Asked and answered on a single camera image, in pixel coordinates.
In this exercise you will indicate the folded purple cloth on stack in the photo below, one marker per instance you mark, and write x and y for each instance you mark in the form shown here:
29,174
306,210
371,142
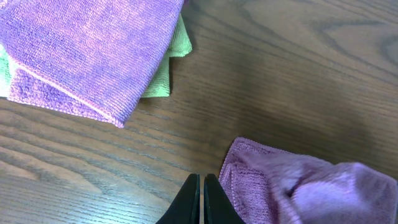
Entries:
92,58

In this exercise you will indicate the purple microfiber cloth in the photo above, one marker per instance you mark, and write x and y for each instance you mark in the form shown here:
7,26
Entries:
269,185

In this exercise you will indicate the folded green cloth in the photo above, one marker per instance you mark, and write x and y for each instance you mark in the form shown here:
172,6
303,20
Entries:
159,86

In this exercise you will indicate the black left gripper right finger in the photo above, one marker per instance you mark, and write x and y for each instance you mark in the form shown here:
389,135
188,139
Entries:
217,207

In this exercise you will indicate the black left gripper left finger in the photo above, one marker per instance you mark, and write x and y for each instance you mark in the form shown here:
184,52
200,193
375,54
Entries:
185,208

